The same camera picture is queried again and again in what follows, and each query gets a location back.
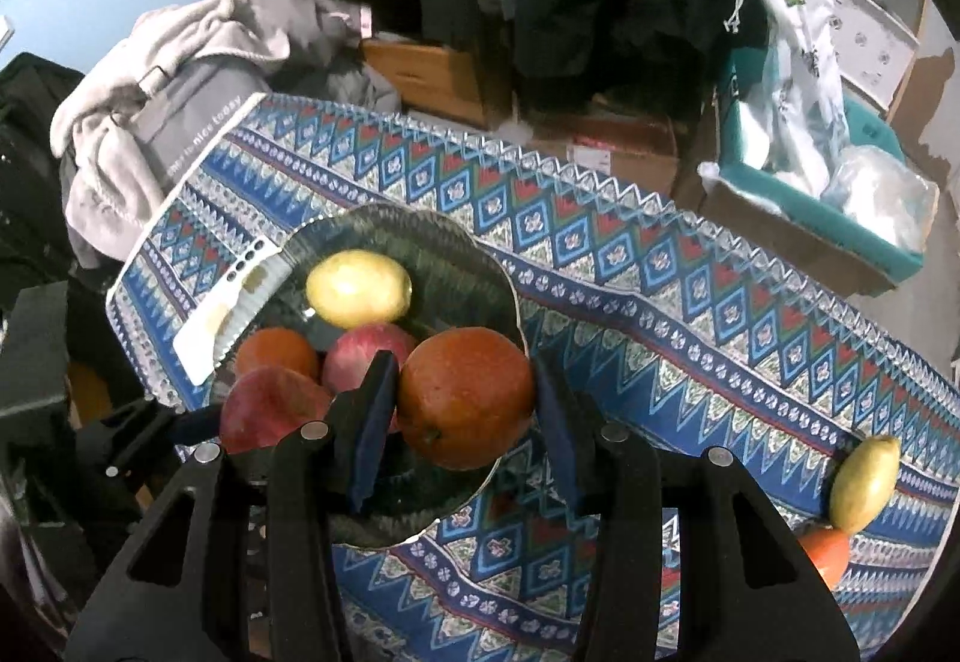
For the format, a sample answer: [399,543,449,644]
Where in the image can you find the wooden drawer box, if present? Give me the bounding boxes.
[360,35,500,127]

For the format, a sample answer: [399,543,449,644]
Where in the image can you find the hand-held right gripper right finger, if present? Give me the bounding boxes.
[531,353,863,662]

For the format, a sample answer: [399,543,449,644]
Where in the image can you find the cardboard box under bin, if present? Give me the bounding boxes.
[697,163,901,299]

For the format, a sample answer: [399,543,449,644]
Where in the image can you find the grey garment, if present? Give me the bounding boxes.
[247,0,402,112]

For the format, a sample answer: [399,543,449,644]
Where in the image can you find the yellow lemon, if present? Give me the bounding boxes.
[305,249,413,329]
[829,435,901,534]

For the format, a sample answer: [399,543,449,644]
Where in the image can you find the dark glass plate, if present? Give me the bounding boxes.
[210,203,530,549]

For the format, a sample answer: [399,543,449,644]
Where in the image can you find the white printed plastic bag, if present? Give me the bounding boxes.
[712,0,852,198]

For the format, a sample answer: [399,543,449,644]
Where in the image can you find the large orange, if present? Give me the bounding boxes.
[235,326,322,385]

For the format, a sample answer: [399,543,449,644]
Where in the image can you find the teal plastic bin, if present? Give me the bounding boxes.
[716,43,927,288]

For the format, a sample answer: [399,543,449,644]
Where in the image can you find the grey printed fabric bag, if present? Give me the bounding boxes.
[131,58,271,198]

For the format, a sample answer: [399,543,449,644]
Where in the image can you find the brown cardboard box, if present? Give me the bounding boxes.
[517,99,680,194]

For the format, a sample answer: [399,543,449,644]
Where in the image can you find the small orange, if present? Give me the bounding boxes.
[396,326,537,472]
[796,527,852,589]

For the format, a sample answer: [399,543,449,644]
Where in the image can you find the white smartphone with stickers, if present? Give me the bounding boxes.
[172,240,290,387]

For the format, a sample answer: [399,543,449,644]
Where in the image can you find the blue patterned tablecloth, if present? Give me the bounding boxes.
[105,92,960,662]

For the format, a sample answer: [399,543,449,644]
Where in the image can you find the white patterned box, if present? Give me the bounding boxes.
[829,0,920,100]

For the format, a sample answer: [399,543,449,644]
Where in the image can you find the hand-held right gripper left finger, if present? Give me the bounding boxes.
[64,351,402,662]

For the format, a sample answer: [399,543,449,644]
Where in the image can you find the dark red apple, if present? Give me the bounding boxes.
[220,366,335,457]

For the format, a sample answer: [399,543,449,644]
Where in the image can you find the beige fleece garment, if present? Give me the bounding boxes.
[51,0,316,258]

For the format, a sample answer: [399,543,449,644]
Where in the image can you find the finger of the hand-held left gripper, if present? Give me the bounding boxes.
[75,399,185,483]

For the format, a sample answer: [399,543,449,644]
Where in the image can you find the clear plastic bag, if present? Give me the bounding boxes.
[821,144,940,254]

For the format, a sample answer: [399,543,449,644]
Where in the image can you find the black bag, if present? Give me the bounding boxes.
[0,53,87,292]

